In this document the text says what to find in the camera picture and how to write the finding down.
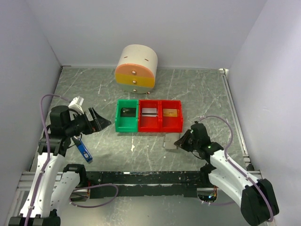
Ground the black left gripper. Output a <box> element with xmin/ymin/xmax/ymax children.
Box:
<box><xmin>65</xmin><ymin>106</ymin><xmax>111</xmax><ymax>137</ymax></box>

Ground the orange gold card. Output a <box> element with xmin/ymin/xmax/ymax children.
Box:
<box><xmin>162</xmin><ymin>108</ymin><xmax>179</xmax><ymax>117</ymax></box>

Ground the round three-drawer cabinet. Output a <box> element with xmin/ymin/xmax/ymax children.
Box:
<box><xmin>115</xmin><ymin>44</ymin><xmax>158</xmax><ymax>94</ymax></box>

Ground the white card with black stripe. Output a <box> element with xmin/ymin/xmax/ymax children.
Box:
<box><xmin>141</xmin><ymin>108</ymin><xmax>158</xmax><ymax>117</ymax></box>

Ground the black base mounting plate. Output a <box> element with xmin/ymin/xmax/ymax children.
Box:
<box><xmin>87</xmin><ymin>171</ymin><xmax>214</xmax><ymax>199</ymax></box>

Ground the grey card holder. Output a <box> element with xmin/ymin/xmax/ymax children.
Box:
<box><xmin>163</xmin><ymin>133</ymin><xmax>180</xmax><ymax>150</ymax></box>

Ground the green plastic bin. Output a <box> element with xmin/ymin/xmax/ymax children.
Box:
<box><xmin>115</xmin><ymin>99</ymin><xmax>139</xmax><ymax>133</ymax></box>

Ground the blue card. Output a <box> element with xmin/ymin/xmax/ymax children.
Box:
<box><xmin>72</xmin><ymin>136</ymin><xmax>93</xmax><ymax>163</ymax></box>

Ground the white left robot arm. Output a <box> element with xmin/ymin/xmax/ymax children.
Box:
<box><xmin>8</xmin><ymin>105</ymin><xmax>111</xmax><ymax>226</ymax></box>

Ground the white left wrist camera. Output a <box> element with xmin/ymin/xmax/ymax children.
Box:
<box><xmin>68</xmin><ymin>96</ymin><xmax>84</xmax><ymax>114</ymax></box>

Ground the aluminium rail frame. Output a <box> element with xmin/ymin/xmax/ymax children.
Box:
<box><xmin>18</xmin><ymin>68</ymin><xmax>266</xmax><ymax>191</ymax></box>

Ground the black card in green bin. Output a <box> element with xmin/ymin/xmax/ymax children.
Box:
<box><xmin>120</xmin><ymin>107</ymin><xmax>136</xmax><ymax>117</ymax></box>

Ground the red double plastic bin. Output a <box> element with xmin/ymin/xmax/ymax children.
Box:
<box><xmin>138</xmin><ymin>99</ymin><xmax>184</xmax><ymax>133</ymax></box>

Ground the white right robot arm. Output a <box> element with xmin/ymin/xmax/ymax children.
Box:
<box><xmin>174</xmin><ymin>122</ymin><xmax>279</xmax><ymax>226</ymax></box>

